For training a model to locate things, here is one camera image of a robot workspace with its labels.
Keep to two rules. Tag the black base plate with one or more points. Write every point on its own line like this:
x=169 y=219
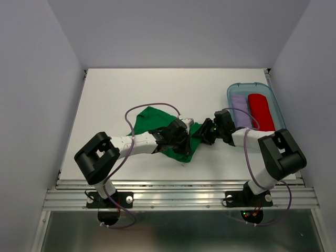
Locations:
x=95 y=201
x=236 y=199

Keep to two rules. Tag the green t shirt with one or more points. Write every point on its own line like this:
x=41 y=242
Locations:
x=151 y=118

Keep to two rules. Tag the translucent blue plastic bin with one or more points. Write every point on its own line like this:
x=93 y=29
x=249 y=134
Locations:
x=246 y=89

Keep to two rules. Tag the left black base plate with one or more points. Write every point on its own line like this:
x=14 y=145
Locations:
x=95 y=201

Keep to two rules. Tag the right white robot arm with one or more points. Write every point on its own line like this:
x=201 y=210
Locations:
x=280 y=152

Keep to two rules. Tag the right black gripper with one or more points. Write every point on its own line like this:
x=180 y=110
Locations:
x=203 y=131

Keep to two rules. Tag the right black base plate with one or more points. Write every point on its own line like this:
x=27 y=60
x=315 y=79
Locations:
x=236 y=199

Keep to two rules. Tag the red t shirt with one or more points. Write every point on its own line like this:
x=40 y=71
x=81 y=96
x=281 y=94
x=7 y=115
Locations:
x=259 y=109

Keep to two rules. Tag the lavender t shirt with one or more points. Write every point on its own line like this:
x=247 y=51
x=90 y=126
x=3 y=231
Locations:
x=241 y=112

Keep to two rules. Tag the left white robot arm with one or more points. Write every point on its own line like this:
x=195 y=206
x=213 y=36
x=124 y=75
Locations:
x=98 y=156

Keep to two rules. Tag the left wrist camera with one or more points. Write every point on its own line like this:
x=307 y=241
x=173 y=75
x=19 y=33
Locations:
x=188 y=121

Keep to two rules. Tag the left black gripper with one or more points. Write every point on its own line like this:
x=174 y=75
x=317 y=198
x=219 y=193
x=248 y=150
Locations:
x=186 y=149

